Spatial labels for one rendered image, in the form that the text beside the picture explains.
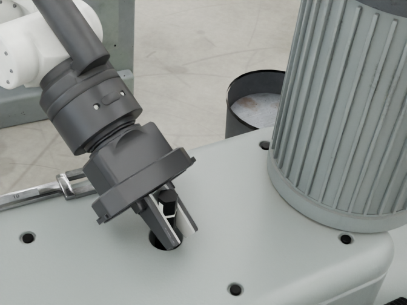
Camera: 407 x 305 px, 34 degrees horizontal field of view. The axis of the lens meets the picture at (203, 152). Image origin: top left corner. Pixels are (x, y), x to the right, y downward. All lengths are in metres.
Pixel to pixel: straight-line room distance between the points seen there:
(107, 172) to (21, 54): 0.15
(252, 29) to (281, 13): 0.34
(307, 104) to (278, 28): 4.09
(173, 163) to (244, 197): 0.12
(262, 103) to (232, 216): 2.47
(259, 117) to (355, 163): 2.43
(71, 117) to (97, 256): 0.15
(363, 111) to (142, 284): 0.28
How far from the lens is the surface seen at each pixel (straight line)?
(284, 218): 0.77
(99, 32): 0.75
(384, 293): 0.93
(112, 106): 0.68
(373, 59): 0.64
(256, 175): 0.82
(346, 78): 0.66
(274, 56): 4.48
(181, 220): 0.71
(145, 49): 4.40
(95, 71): 0.69
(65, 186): 0.78
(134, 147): 0.69
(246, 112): 3.14
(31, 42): 0.70
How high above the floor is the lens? 2.45
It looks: 42 degrees down
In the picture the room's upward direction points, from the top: 7 degrees clockwise
